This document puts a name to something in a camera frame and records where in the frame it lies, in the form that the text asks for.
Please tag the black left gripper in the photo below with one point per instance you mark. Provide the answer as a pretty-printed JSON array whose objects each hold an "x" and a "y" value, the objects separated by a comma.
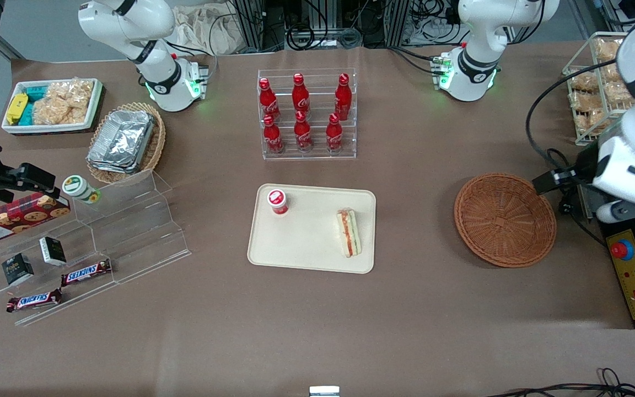
[{"x": 583, "y": 167}]

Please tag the yellow control panel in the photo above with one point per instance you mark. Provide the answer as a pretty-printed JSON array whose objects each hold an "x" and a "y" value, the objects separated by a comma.
[{"x": 634, "y": 278}]

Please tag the clear acrylic bottle rack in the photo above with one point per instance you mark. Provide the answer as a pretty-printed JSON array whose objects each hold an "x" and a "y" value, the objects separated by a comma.
[{"x": 317, "y": 110}]

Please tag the clear acrylic stepped stand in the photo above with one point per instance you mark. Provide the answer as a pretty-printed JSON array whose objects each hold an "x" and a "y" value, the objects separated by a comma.
[
  {"x": 141, "y": 231},
  {"x": 47, "y": 278}
]

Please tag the clear bagged pastry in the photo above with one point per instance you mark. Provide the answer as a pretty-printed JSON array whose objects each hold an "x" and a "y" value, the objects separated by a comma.
[
  {"x": 608, "y": 49},
  {"x": 583, "y": 80},
  {"x": 608, "y": 69},
  {"x": 590, "y": 118},
  {"x": 618, "y": 94}
]

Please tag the red emergency stop button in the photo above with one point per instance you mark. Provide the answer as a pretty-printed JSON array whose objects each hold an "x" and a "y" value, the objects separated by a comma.
[{"x": 622, "y": 250}]

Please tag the red lid small bottle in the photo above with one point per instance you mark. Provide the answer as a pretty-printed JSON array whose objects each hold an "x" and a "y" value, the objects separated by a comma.
[{"x": 277, "y": 201}]

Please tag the beige plastic tray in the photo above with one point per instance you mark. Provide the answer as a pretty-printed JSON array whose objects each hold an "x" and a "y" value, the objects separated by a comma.
[{"x": 306, "y": 242}]

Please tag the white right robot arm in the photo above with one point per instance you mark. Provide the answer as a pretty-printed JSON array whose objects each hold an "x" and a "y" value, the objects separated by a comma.
[{"x": 157, "y": 77}]

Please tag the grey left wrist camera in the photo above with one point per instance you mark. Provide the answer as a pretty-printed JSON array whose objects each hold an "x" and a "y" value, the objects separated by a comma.
[{"x": 611, "y": 214}]

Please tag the beige cloth bag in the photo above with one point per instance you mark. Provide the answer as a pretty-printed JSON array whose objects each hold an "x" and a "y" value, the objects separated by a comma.
[{"x": 207, "y": 33}]

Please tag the yellow snack packet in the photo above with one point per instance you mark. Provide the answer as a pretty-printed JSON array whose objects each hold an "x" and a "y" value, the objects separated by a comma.
[{"x": 16, "y": 108}]

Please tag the clear rice cracker bag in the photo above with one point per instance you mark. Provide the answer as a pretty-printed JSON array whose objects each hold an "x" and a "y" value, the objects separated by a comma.
[
  {"x": 72, "y": 91},
  {"x": 55, "y": 113}
]

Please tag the small white block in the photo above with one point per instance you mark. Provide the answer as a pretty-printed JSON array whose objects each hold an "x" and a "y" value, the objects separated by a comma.
[{"x": 324, "y": 391}]

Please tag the brown round wicker basket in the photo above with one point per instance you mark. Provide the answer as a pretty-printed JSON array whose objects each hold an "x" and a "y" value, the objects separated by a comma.
[{"x": 505, "y": 220}]

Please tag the black table appliance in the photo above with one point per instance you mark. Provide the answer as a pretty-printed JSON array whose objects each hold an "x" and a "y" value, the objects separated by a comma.
[{"x": 604, "y": 231}]

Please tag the triangle sandwich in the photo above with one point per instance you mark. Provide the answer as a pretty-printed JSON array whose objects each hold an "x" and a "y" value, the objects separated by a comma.
[{"x": 349, "y": 234}]

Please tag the silver foil packet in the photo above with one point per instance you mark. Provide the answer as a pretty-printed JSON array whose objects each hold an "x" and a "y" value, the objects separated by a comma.
[{"x": 122, "y": 140}]

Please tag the teal snack packet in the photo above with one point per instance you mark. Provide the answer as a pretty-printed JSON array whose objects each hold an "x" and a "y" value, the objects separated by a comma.
[
  {"x": 27, "y": 113},
  {"x": 36, "y": 94}
]

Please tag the red tartan cookie box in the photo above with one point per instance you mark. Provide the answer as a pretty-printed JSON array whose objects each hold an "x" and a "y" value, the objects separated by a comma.
[{"x": 14, "y": 218}]

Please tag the light oval wicker basket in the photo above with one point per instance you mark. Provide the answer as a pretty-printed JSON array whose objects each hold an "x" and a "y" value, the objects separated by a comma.
[{"x": 157, "y": 138}]

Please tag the brown Snickers bar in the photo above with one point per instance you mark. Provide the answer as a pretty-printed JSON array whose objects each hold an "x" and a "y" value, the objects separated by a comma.
[
  {"x": 33, "y": 300},
  {"x": 86, "y": 272}
]

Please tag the red cola bottle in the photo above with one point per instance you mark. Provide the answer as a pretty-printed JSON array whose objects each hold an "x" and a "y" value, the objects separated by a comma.
[
  {"x": 343, "y": 98},
  {"x": 267, "y": 99},
  {"x": 272, "y": 137},
  {"x": 300, "y": 95},
  {"x": 302, "y": 133},
  {"x": 334, "y": 135}
]

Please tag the small black carton box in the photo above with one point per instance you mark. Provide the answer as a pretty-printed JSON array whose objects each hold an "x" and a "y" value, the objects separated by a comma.
[
  {"x": 53, "y": 251},
  {"x": 17, "y": 269}
]

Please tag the white rectangular snack bin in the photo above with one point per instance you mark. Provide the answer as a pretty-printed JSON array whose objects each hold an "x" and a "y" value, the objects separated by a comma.
[{"x": 91, "y": 107}]

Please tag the green lid yogurt bottle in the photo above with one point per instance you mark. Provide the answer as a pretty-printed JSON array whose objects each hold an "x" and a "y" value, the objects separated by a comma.
[{"x": 77, "y": 186}]

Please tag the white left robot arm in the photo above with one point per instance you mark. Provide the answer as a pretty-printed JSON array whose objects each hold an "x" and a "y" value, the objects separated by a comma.
[{"x": 631, "y": 160}]

